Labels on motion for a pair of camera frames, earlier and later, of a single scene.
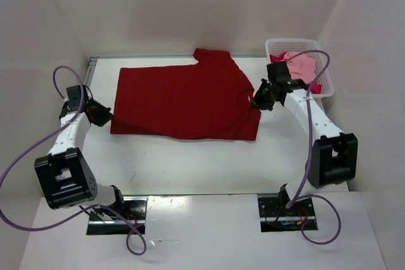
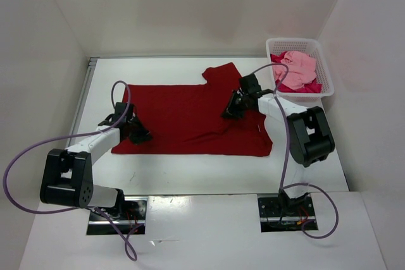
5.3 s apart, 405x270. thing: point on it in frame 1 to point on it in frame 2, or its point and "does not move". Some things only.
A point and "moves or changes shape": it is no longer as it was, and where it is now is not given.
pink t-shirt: (301, 66) does not move
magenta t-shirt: (278, 57) does not move
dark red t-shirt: (210, 99) moves or changes shape
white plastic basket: (324, 72) does not move
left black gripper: (105, 115) to (143, 135)
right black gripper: (258, 102) to (230, 112)
